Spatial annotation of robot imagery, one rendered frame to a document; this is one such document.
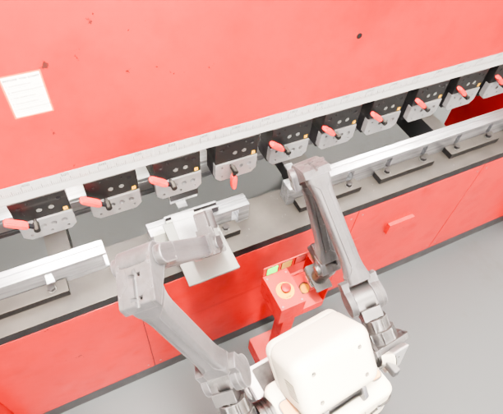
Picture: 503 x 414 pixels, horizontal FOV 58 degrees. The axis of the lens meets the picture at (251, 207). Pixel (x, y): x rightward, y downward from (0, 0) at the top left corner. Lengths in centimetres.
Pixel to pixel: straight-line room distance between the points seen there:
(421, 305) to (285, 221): 126
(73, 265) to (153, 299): 85
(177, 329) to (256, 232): 92
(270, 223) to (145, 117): 77
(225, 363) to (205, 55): 74
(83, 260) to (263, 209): 71
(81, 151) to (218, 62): 42
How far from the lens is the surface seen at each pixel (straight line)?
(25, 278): 168
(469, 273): 309
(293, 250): 196
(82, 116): 120
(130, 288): 87
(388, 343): 128
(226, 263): 155
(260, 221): 181
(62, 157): 128
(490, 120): 246
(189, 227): 163
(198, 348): 99
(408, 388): 262
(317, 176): 122
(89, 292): 170
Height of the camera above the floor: 233
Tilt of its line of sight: 52 degrees down
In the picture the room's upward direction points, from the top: 6 degrees clockwise
